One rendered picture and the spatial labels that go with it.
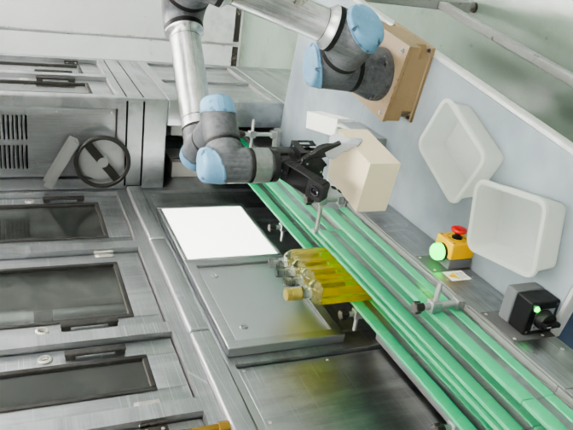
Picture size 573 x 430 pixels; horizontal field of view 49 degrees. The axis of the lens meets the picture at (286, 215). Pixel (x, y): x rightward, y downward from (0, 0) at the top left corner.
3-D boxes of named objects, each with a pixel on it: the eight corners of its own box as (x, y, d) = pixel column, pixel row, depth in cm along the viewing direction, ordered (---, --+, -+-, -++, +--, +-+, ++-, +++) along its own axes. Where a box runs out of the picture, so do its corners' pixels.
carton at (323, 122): (321, 111, 235) (307, 111, 233) (353, 119, 214) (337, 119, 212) (320, 127, 237) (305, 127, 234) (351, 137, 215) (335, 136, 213)
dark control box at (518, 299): (526, 311, 144) (497, 315, 141) (536, 281, 141) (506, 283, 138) (552, 332, 137) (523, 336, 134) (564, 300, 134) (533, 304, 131)
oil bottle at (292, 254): (343, 261, 197) (280, 265, 188) (346, 245, 194) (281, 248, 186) (351, 270, 192) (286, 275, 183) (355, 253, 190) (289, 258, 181)
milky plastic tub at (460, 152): (479, 206, 159) (451, 208, 156) (442, 144, 172) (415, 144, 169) (517, 158, 147) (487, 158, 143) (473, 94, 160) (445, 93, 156)
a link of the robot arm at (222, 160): (201, 136, 128) (206, 175, 125) (252, 137, 132) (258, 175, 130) (192, 153, 135) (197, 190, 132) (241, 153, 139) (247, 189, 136)
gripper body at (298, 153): (315, 139, 142) (265, 138, 138) (330, 157, 136) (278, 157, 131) (308, 168, 146) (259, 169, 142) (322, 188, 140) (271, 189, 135)
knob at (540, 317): (546, 326, 136) (558, 334, 133) (530, 328, 134) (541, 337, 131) (552, 308, 134) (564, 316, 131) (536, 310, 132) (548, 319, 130)
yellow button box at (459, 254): (454, 254, 167) (431, 256, 164) (461, 229, 164) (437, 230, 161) (471, 267, 161) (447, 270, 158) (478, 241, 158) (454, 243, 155)
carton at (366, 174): (367, 129, 147) (338, 129, 144) (401, 163, 135) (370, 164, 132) (354, 174, 153) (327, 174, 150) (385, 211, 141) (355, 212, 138)
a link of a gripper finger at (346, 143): (350, 119, 140) (313, 140, 140) (361, 131, 136) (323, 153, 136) (353, 130, 143) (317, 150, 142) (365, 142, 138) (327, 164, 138)
